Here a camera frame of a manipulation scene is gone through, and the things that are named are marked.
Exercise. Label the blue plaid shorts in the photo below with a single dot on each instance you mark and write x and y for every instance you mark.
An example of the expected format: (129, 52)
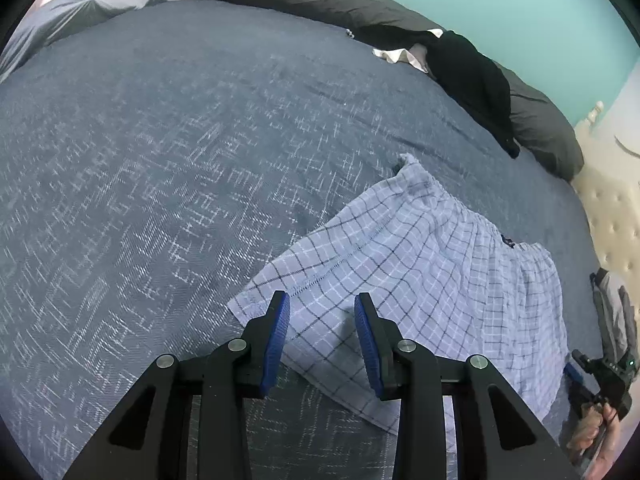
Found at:
(425, 270)

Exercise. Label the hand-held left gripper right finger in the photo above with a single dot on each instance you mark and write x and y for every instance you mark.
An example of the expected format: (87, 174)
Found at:
(370, 345)

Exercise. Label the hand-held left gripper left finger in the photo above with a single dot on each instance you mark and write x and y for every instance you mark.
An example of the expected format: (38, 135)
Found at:
(275, 345)

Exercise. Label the blue woven bedspread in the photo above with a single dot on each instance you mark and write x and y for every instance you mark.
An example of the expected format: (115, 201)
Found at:
(175, 160)

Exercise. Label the white garment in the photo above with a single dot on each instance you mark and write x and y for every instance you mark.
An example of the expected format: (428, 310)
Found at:
(400, 55)

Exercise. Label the cream tufted headboard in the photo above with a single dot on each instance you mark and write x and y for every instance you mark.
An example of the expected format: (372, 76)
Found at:
(615, 220)

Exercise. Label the person's right hand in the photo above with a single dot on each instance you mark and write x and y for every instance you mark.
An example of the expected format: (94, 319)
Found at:
(595, 432)

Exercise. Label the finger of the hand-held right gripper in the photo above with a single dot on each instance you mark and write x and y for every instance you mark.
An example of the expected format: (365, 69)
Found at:
(573, 374)

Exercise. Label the grey folded garment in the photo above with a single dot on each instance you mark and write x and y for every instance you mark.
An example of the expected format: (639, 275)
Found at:
(607, 310)

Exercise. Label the black garment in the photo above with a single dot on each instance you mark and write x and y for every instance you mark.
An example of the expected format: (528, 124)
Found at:
(475, 80)

